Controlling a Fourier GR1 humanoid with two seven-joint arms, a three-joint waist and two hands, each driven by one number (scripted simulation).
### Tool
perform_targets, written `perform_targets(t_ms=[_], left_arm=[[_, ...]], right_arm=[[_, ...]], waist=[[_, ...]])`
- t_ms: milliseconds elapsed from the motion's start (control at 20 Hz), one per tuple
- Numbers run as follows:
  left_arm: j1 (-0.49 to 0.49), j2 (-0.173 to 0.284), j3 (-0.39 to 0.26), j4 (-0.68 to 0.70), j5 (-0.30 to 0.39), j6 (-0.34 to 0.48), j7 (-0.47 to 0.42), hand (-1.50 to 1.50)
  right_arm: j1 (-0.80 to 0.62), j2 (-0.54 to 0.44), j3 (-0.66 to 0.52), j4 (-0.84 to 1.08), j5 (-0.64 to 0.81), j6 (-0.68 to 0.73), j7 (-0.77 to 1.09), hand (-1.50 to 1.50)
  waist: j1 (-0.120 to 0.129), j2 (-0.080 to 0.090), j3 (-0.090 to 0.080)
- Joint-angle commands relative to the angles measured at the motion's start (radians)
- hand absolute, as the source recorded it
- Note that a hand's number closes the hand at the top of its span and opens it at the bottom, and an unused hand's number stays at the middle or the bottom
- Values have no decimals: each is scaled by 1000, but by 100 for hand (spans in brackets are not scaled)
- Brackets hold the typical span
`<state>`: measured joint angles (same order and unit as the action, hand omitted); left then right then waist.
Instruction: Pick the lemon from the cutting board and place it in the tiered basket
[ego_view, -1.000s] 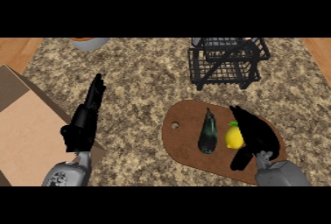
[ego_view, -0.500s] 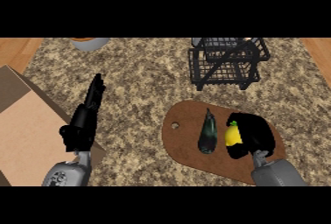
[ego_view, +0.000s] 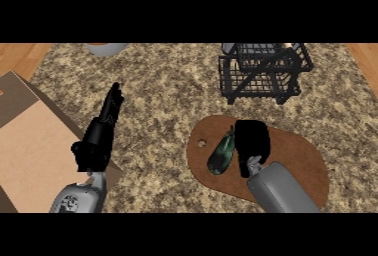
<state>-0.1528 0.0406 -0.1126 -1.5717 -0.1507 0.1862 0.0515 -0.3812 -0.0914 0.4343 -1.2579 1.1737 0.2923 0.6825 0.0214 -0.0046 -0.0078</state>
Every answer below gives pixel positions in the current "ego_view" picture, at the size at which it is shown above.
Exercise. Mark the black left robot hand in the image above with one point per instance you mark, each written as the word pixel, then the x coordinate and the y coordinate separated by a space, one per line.
pixel 97 140

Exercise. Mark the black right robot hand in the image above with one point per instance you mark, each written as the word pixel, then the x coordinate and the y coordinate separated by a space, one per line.
pixel 252 140

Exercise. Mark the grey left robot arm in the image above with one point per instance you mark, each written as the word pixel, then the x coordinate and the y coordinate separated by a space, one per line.
pixel 82 195

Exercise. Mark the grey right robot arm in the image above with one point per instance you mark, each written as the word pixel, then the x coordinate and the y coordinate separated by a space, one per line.
pixel 278 190

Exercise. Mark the brown wooden cutting board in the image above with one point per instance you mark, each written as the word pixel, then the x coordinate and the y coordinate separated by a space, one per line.
pixel 296 156

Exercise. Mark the dark green eggplant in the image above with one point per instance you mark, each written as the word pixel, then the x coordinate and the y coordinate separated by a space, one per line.
pixel 224 155

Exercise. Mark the pale wooden cabinet door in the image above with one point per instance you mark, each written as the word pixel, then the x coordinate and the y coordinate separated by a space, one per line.
pixel 35 146

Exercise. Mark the grey round pot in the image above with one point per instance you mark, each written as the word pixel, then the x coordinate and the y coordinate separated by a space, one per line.
pixel 105 48

